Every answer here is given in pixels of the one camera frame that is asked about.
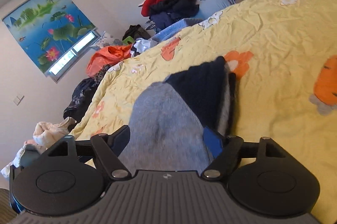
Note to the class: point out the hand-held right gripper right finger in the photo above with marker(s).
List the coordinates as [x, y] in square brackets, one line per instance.
[213, 142]

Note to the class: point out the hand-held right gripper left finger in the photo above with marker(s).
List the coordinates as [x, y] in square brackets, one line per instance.
[120, 140]

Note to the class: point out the navy and grey sweater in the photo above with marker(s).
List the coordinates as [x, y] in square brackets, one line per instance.
[168, 113]

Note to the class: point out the dark patterned cloth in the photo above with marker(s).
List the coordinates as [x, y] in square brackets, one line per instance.
[79, 97]

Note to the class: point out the leopard print cloth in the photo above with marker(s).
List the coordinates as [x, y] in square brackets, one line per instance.
[101, 73]

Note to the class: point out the cream fleece garment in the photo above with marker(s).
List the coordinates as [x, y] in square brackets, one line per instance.
[47, 134]

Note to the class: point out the orange plastic bag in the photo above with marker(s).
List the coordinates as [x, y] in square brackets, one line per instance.
[105, 58]

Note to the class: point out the white crumpled plastic bag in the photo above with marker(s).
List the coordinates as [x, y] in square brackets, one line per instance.
[143, 46]

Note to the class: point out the green plastic item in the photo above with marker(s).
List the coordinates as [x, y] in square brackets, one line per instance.
[129, 40]

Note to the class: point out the window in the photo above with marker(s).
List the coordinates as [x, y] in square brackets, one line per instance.
[79, 48]

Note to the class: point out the floral pillow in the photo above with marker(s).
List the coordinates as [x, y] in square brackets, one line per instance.
[105, 40]

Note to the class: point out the dark olive garment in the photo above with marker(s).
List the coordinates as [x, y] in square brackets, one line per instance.
[135, 31]

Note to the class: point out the light blue knit garment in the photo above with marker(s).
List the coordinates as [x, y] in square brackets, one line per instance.
[176, 27]

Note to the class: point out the yellow carrot print blanket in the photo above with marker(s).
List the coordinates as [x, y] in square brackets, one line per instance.
[276, 36]

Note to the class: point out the navy garment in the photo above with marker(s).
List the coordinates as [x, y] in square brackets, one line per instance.
[163, 19]

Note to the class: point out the lotus print roller blind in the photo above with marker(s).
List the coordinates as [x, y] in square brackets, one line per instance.
[47, 26]

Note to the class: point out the black jacket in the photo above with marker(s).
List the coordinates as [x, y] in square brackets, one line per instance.
[179, 6]

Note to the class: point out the white wall switch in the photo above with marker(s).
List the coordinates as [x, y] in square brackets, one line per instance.
[18, 99]

